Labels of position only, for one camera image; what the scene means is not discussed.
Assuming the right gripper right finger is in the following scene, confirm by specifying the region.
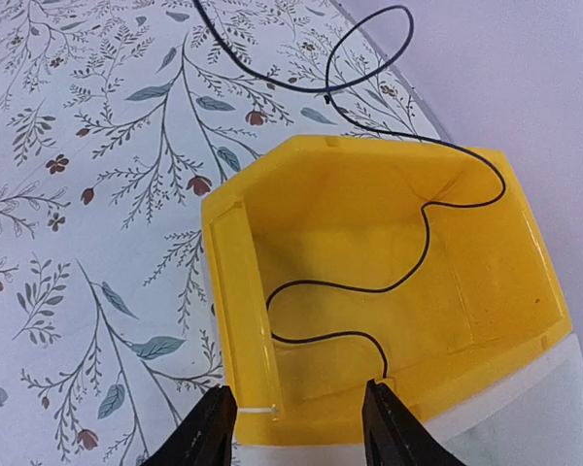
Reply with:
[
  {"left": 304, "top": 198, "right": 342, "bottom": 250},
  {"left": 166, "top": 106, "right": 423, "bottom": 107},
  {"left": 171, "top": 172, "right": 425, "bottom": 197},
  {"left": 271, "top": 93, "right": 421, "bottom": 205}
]
[{"left": 361, "top": 380, "right": 464, "bottom": 466}]

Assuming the large yellow plastic bin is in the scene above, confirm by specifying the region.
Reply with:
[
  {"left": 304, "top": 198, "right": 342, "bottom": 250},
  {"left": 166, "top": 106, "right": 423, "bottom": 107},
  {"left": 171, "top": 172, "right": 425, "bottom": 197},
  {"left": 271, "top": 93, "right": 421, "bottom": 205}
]
[{"left": 201, "top": 136, "right": 572, "bottom": 446}]

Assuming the single black cable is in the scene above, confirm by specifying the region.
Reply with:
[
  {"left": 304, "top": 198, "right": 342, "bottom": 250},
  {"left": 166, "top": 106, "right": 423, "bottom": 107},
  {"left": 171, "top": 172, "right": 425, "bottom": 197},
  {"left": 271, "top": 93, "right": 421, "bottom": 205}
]
[{"left": 191, "top": 0, "right": 507, "bottom": 384}]

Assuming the white translucent plastic bin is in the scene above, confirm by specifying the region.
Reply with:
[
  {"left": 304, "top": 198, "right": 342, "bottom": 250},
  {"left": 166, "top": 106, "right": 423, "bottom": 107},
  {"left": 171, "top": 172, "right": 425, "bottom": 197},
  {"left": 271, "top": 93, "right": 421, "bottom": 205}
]
[{"left": 234, "top": 333, "right": 583, "bottom": 465}]

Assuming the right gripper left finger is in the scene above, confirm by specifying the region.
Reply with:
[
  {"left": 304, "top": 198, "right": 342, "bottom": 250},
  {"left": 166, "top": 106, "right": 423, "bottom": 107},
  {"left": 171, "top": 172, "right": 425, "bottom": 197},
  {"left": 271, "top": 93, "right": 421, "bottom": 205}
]
[{"left": 148, "top": 385, "right": 237, "bottom": 466}]

